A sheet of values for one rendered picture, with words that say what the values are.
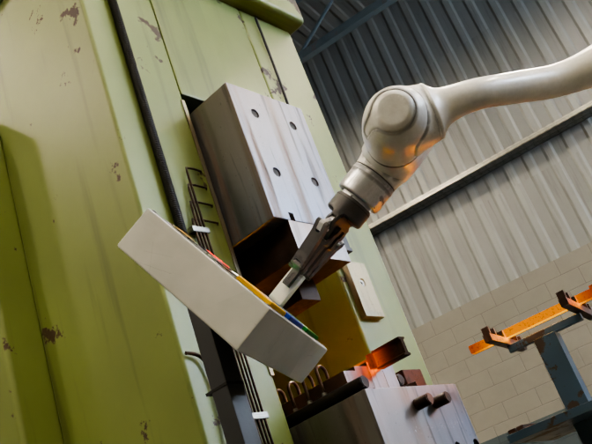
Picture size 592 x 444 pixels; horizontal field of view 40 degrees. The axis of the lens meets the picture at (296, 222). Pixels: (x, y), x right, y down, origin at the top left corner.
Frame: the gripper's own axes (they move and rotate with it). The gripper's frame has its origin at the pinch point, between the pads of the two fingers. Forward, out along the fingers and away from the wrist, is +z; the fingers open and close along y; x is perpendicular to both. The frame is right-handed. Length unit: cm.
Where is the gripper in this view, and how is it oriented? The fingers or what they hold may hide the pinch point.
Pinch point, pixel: (286, 287)
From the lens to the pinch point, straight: 150.1
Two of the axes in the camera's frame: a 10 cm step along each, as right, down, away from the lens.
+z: -6.2, 7.8, -0.8
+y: 2.9, 3.2, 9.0
